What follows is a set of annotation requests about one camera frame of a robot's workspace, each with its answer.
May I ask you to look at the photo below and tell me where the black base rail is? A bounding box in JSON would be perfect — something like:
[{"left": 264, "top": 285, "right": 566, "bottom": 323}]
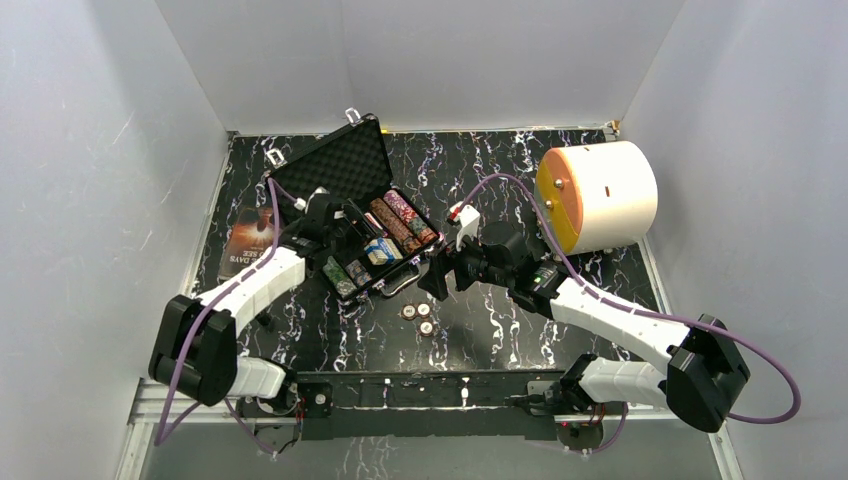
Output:
[{"left": 237, "top": 370, "right": 623, "bottom": 443}]

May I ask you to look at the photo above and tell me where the dark book with orange cover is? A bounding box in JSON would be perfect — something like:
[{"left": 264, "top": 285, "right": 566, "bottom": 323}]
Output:
[{"left": 217, "top": 207, "right": 275, "bottom": 281}]

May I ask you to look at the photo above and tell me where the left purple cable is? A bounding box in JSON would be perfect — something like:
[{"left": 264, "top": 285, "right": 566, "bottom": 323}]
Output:
[{"left": 153, "top": 177, "right": 309, "bottom": 458}]

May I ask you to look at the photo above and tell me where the brown poker chip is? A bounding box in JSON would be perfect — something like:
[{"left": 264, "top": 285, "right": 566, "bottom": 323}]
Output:
[{"left": 400, "top": 304, "right": 419, "bottom": 321}]

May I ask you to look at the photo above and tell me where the white poker chip lower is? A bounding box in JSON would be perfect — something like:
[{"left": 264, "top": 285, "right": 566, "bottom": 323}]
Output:
[{"left": 418, "top": 320, "right": 436, "bottom": 337}]

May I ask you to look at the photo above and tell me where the brown chip row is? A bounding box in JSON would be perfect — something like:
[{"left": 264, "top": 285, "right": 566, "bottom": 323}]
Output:
[{"left": 369, "top": 198, "right": 421, "bottom": 254}]

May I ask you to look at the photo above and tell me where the blue grey chip row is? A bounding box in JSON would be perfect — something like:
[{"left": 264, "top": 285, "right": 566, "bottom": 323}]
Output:
[{"left": 345, "top": 259, "right": 373, "bottom": 287}]

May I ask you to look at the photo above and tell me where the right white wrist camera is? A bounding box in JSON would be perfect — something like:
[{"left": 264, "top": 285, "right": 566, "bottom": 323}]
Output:
[{"left": 448, "top": 202, "right": 481, "bottom": 251}]

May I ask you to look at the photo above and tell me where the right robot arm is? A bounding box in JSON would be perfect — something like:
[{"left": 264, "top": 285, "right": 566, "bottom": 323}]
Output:
[{"left": 418, "top": 222, "right": 750, "bottom": 433}]

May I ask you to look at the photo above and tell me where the red playing card deck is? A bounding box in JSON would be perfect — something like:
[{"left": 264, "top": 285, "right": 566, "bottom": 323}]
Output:
[{"left": 363, "top": 212, "right": 389, "bottom": 238}]

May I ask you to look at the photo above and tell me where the blue playing card deck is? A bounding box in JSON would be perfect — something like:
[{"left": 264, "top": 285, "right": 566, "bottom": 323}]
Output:
[{"left": 365, "top": 237, "right": 403, "bottom": 266}]

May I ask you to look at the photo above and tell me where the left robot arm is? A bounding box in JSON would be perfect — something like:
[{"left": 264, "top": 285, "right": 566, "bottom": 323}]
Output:
[{"left": 148, "top": 191, "right": 376, "bottom": 416}]

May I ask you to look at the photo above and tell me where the black poker chip case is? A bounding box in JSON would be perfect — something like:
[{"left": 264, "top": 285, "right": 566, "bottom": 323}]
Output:
[{"left": 269, "top": 114, "right": 443, "bottom": 303}]

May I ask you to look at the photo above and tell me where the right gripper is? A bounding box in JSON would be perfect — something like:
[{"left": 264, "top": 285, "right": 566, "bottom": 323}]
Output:
[{"left": 417, "top": 224, "right": 513, "bottom": 302}]

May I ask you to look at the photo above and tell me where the white orange cylindrical drum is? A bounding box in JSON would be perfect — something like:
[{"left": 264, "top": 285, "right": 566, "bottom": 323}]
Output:
[{"left": 534, "top": 141, "right": 658, "bottom": 255}]

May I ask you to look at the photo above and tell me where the red green chip row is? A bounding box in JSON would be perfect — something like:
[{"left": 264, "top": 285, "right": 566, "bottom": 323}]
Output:
[{"left": 322, "top": 256, "right": 357, "bottom": 298}]

